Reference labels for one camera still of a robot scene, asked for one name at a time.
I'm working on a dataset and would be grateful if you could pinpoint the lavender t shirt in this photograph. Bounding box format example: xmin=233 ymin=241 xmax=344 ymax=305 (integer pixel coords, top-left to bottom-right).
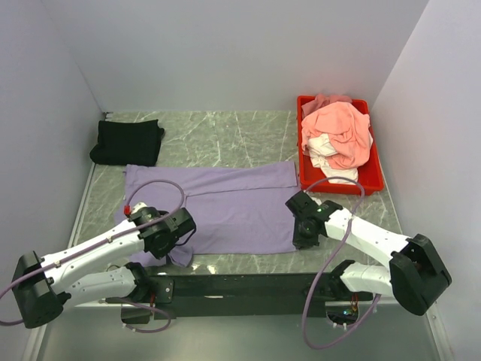
xmin=124 ymin=161 xmax=300 ymax=267

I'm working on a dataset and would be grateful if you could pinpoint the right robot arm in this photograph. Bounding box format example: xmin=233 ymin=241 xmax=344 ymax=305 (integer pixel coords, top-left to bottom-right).
xmin=286 ymin=191 xmax=452 ymax=316

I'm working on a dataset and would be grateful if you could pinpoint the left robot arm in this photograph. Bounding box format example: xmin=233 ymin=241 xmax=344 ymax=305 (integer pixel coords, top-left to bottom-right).
xmin=11 ymin=205 xmax=196 ymax=329

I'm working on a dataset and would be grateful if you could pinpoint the red plastic bin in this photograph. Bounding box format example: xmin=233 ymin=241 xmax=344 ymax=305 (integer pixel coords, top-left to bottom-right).
xmin=296 ymin=95 xmax=386 ymax=197

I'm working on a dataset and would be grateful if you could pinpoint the white t shirt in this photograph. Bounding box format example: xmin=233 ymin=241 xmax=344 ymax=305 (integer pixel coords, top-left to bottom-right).
xmin=307 ymin=133 xmax=374 ymax=181

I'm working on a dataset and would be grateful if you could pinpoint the black base crossbar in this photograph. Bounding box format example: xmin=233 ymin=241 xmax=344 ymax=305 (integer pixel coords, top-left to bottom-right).
xmin=148 ymin=272 xmax=339 ymax=320

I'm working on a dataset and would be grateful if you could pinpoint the folded black t shirt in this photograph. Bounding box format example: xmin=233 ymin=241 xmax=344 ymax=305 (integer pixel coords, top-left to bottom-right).
xmin=89 ymin=120 xmax=165 ymax=166

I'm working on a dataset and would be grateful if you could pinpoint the pink t shirt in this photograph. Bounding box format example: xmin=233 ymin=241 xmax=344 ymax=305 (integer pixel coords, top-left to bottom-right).
xmin=301 ymin=94 xmax=371 ymax=156

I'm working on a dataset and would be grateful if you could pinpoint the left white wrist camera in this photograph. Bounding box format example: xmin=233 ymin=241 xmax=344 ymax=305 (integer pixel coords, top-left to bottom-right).
xmin=123 ymin=202 xmax=147 ymax=218

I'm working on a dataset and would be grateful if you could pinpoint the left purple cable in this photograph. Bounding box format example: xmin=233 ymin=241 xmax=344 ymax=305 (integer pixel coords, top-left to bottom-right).
xmin=0 ymin=180 xmax=186 ymax=334

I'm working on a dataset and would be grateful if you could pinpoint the aluminium frame rail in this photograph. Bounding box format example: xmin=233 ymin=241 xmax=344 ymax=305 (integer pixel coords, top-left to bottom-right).
xmin=25 ymin=281 xmax=453 ymax=360

